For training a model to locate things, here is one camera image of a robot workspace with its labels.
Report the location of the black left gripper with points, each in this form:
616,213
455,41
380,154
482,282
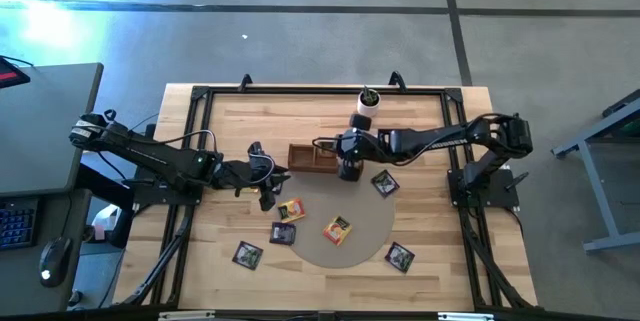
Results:
240,176

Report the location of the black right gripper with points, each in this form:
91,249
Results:
357,146

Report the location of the brown wooden tea box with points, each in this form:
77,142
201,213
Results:
300,158

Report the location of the purple tea packet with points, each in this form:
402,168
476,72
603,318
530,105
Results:
385,183
247,255
399,257
283,233

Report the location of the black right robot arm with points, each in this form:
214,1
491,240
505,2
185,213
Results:
430,140

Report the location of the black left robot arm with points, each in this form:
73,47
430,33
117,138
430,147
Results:
160,158

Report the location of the white pot green plant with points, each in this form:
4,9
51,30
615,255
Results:
369,106

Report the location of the round grey table mat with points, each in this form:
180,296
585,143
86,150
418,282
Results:
365,221

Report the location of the white pink object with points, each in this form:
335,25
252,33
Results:
105,221

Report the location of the black computer mouse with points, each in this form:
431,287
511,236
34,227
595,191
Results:
55,261

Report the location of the grey desk top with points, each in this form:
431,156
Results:
40,126

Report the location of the black backlit keyboard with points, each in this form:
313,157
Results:
17,223

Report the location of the dark keyboard desk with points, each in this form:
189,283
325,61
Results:
15,271

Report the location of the black device red stripe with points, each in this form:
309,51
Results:
10,73

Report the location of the black aluminium table frame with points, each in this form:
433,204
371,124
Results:
325,90

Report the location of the silver metal bracket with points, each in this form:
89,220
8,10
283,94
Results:
465,317
185,316

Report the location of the grey metal cart frame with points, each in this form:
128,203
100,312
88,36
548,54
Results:
597,196

